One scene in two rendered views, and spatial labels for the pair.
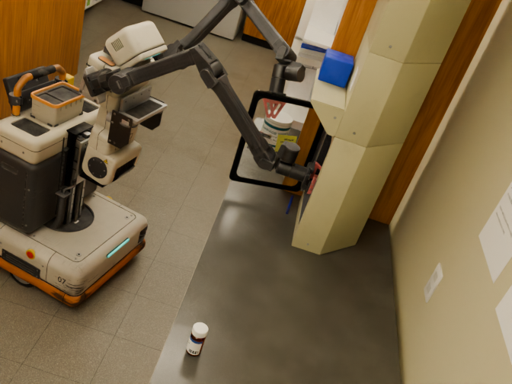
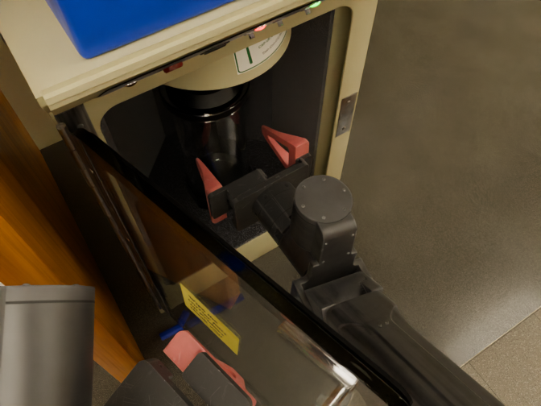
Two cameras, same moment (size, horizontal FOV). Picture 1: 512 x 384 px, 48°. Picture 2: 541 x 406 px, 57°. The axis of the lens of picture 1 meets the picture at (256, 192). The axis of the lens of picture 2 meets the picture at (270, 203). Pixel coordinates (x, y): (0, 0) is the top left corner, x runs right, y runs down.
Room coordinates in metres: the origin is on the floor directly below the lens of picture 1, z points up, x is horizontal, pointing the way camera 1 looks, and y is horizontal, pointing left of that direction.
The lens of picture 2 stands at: (2.06, 0.11, 1.67)
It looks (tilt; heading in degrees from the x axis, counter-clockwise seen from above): 59 degrees down; 238
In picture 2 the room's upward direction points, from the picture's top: straight up
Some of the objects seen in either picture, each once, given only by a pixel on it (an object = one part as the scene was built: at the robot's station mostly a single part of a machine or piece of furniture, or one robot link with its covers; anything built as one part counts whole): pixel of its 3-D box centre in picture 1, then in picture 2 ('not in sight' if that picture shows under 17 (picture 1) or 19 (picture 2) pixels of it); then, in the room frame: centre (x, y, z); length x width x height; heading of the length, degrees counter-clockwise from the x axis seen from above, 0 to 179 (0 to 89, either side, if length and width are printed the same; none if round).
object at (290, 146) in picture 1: (280, 155); (325, 255); (1.90, -0.04, 1.21); 0.12 x 0.09 x 0.11; 79
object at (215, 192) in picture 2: (318, 174); (225, 181); (1.93, -0.20, 1.16); 0.09 x 0.07 x 0.07; 91
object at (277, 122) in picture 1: (278, 143); (233, 338); (2.02, -0.02, 1.19); 0.30 x 0.01 x 0.40; 106
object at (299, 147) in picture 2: (317, 184); (273, 156); (1.86, -0.20, 1.16); 0.09 x 0.07 x 0.07; 91
